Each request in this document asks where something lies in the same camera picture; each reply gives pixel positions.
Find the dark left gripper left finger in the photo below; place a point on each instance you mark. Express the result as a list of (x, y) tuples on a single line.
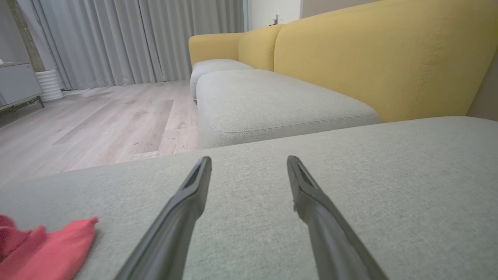
[(175, 225)]

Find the grey sofa seat cushion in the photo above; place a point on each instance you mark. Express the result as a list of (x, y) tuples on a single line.
[(272, 105), (218, 66)]

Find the red jersey with white sleeves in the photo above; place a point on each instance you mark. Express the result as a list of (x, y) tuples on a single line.
[(46, 252)]

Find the wide grey sofa chaise cushion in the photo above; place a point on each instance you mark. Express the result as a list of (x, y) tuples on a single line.
[(389, 175)]

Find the grey cabinet on legs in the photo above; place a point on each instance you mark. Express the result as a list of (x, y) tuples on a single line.
[(17, 81)]

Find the white ribbed cylinder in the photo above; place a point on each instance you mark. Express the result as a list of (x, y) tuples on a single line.
[(49, 85)]

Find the yellow sofa back cushion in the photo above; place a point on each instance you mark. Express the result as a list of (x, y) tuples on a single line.
[(369, 58), (258, 48)]

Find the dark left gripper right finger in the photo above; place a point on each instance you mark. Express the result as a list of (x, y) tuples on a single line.
[(327, 233)]

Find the white wall plug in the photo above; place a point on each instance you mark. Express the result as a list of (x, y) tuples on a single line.
[(274, 18)]

